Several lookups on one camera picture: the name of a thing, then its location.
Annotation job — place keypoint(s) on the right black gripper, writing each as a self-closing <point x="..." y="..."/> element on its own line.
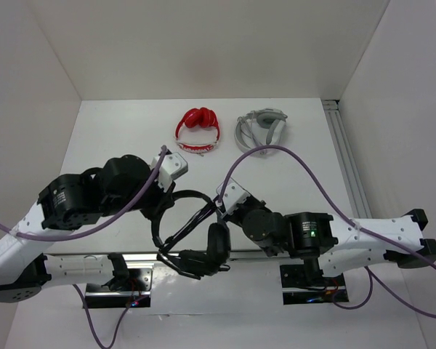
<point x="231" y="216"/>

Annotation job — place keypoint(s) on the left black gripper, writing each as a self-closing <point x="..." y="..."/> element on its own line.
<point x="163" y="201"/>

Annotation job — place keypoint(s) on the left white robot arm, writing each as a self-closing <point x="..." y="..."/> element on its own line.
<point x="93" y="198"/>

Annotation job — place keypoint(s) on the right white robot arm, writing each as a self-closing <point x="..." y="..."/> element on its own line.
<point x="328" y="244"/>

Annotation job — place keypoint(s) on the grey white headphones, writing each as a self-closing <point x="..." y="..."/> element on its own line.
<point x="260" y="127"/>

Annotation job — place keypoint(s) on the red folded headphones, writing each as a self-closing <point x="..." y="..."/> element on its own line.
<point x="198" y="118"/>

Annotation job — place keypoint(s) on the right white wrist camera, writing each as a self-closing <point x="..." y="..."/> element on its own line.
<point x="234" y="194"/>

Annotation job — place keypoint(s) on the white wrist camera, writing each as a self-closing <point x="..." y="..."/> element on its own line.
<point x="234" y="194"/>
<point x="173" y="166"/>

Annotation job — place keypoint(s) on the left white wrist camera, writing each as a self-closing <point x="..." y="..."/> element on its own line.
<point x="173" y="166"/>

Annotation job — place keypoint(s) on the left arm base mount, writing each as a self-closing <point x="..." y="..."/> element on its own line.
<point x="129" y="286"/>

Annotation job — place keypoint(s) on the aluminium rail right side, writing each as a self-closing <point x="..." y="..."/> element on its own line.
<point x="350" y="173"/>

